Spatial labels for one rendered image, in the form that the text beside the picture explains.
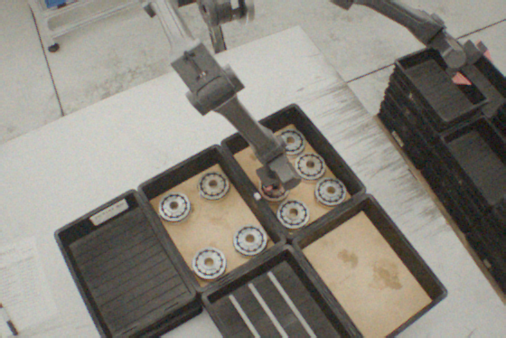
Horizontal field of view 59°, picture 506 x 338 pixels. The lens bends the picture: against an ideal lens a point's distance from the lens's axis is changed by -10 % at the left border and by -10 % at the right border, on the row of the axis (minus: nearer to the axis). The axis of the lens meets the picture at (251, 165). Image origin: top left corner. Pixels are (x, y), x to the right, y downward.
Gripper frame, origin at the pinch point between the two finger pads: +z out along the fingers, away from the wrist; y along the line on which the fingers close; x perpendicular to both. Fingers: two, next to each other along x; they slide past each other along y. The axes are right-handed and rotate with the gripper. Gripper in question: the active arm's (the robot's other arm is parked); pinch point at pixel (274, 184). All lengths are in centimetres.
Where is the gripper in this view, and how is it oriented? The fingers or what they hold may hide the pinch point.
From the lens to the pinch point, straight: 154.0
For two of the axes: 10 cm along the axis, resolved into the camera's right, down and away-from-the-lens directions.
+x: -4.8, -7.6, 4.3
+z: 0.1, 4.9, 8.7
